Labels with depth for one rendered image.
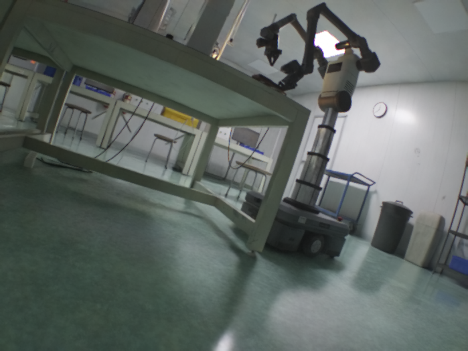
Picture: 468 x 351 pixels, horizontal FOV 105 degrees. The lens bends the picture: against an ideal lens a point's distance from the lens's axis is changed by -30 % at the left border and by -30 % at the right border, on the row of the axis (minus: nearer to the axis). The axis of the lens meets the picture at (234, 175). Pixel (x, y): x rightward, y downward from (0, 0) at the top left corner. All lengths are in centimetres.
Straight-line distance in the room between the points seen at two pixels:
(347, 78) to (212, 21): 104
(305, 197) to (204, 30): 117
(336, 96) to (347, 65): 26
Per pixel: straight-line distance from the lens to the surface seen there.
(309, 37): 166
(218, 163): 570
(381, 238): 359
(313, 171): 172
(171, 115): 414
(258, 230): 119
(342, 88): 185
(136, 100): 414
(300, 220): 146
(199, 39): 122
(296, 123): 120
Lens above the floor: 37
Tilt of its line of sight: 2 degrees down
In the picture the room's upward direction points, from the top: 19 degrees clockwise
